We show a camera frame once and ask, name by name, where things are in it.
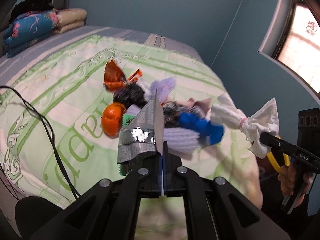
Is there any white tissue bundle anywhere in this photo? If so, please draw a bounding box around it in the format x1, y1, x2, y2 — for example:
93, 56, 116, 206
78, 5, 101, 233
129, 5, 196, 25
210, 93, 279, 159

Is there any blue plastic bag scrap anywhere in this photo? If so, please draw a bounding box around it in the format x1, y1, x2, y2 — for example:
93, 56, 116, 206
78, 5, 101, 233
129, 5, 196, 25
178, 112, 224, 145

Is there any yellow rimmed trash bin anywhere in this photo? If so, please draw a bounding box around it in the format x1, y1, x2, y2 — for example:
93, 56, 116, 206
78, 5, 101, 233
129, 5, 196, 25
257, 134, 291, 181

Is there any right hand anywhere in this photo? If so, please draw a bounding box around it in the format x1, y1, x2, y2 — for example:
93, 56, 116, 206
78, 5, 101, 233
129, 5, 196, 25
278, 163, 313, 207

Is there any green floral quilt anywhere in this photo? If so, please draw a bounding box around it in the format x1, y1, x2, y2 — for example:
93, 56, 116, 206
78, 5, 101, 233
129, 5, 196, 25
0, 35, 263, 240

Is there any orange peel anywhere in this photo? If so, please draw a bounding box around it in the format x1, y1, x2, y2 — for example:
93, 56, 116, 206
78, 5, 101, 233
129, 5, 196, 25
101, 102, 126, 137

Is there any brown framed window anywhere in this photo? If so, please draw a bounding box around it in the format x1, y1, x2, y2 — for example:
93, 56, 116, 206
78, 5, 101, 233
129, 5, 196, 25
259, 0, 319, 97

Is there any black crumpled plastic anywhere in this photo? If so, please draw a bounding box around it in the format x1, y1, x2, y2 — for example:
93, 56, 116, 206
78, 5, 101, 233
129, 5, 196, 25
113, 83, 147, 109

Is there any purple foam fruit net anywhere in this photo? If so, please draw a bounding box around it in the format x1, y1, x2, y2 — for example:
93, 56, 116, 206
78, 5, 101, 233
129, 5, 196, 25
150, 77, 176, 104

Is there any orange foil wrapper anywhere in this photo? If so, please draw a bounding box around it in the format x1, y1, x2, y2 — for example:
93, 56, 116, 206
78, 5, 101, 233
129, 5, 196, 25
104, 60, 143, 92

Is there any blue striped bed sheet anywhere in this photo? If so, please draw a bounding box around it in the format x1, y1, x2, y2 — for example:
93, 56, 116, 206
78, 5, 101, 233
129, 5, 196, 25
1, 26, 202, 85

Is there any beige folded blanket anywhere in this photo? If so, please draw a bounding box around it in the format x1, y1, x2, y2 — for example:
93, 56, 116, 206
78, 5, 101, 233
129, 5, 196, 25
53, 8, 87, 34

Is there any blue flamingo folded blanket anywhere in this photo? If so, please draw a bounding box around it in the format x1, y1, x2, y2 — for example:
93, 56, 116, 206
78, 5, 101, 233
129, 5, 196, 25
3, 10, 58, 58

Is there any black cable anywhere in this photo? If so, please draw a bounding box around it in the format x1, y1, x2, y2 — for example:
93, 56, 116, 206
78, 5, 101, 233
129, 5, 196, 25
0, 86, 82, 201

